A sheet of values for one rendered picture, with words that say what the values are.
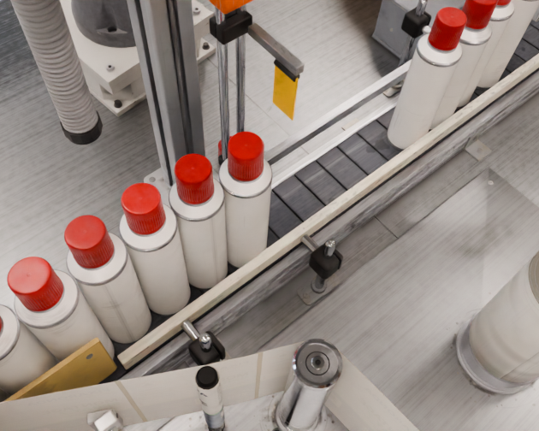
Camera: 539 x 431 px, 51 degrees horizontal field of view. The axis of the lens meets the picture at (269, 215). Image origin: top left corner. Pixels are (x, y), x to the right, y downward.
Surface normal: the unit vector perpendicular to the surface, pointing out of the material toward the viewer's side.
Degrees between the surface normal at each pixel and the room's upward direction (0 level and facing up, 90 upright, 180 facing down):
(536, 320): 90
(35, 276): 3
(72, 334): 90
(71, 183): 0
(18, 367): 90
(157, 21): 90
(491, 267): 0
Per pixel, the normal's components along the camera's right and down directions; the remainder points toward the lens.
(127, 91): 0.02, 0.86
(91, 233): 0.00, -0.54
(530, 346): -0.60, 0.69
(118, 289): 0.69, 0.63
